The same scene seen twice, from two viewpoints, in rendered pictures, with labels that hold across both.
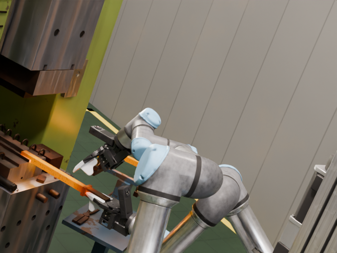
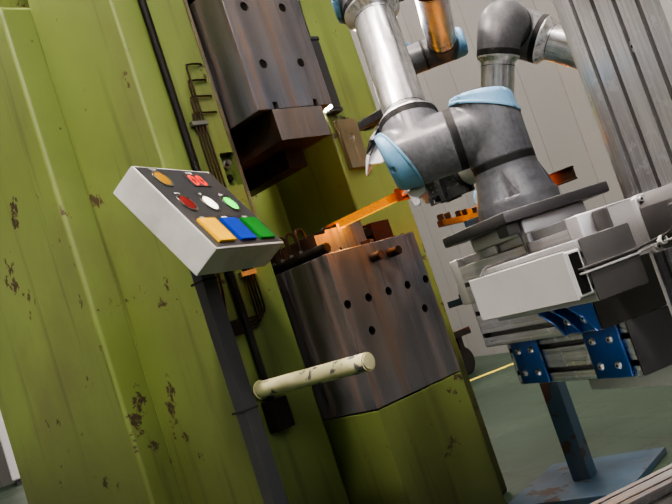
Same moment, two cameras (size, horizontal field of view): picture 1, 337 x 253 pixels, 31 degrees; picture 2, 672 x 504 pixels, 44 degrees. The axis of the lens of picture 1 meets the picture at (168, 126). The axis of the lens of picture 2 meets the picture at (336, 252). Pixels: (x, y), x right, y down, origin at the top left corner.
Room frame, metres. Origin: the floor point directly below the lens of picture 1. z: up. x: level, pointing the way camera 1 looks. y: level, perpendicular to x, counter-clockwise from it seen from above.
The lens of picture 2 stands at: (-0.13, -0.49, 0.74)
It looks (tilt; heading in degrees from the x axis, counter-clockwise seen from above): 4 degrees up; 23
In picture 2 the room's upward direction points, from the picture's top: 18 degrees counter-clockwise
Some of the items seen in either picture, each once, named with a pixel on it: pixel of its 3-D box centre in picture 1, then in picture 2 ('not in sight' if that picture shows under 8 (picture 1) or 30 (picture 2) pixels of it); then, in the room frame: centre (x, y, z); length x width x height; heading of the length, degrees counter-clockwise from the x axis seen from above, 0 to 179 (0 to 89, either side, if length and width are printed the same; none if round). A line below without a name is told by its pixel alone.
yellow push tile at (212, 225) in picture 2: not in sight; (215, 231); (1.44, 0.45, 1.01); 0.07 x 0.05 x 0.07; 2
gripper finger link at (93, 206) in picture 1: (93, 203); (414, 195); (1.97, 0.15, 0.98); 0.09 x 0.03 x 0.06; 70
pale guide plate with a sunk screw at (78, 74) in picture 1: (74, 77); (352, 143); (2.42, 0.44, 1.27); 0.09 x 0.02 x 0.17; 157
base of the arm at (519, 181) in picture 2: not in sight; (511, 184); (1.38, -0.21, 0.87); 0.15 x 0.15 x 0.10
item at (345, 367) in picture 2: not in sight; (311, 376); (1.73, 0.49, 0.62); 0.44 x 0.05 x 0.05; 67
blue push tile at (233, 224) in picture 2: not in sight; (237, 230); (1.54, 0.46, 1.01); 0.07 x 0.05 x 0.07; 2
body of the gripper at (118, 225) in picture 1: (119, 217); (448, 182); (1.95, 0.05, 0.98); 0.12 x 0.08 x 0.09; 67
